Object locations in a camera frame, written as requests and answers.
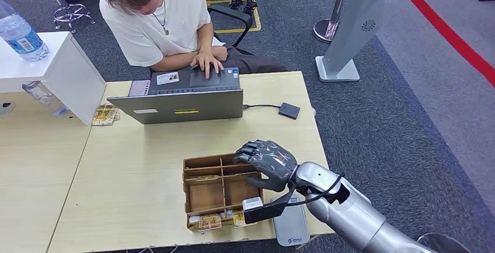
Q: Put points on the black camera bracket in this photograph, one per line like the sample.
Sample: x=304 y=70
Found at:
x=267 y=212

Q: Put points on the chrome stanchion post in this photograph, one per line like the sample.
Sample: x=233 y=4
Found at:
x=326 y=30

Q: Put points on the white ID card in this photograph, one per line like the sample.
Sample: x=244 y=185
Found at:
x=168 y=78

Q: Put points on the yellow floor tape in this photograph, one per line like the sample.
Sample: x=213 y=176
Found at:
x=236 y=30

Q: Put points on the grey laptop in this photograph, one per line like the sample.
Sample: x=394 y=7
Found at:
x=174 y=107

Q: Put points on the white desk shelf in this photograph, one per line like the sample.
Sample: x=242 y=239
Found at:
x=58 y=67

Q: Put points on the water bottle blue label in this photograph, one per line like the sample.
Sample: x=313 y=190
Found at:
x=22 y=36

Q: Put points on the black office chair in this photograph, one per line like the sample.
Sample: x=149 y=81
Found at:
x=234 y=13

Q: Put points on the person's right hand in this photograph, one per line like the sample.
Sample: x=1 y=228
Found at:
x=221 y=53

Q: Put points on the brown cardboard organizer box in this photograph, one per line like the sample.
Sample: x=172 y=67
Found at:
x=210 y=197

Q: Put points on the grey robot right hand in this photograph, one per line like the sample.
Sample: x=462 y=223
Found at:
x=274 y=162

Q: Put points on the person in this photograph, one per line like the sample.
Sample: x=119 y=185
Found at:
x=174 y=19

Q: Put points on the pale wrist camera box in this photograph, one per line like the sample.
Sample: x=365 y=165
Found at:
x=252 y=203

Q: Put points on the clear plastic bottle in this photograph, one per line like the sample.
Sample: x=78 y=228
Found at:
x=45 y=97

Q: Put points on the small black USB device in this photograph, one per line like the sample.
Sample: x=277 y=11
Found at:
x=289 y=110

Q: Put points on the black smartphone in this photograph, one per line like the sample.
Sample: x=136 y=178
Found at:
x=139 y=88

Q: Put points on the white card reader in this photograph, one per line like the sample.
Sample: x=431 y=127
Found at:
x=292 y=228

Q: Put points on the person's right forearm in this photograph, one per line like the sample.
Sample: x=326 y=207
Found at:
x=174 y=62

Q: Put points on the person's left forearm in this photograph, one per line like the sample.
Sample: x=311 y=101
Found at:
x=206 y=38

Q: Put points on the grey kiosk stand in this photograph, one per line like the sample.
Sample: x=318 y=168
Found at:
x=350 y=30

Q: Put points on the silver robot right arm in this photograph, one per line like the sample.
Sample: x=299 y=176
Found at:
x=355 y=216

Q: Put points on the person's left hand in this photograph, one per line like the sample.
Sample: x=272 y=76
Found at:
x=207 y=59

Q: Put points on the round glossy dark disc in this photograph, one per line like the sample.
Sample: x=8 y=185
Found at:
x=448 y=245

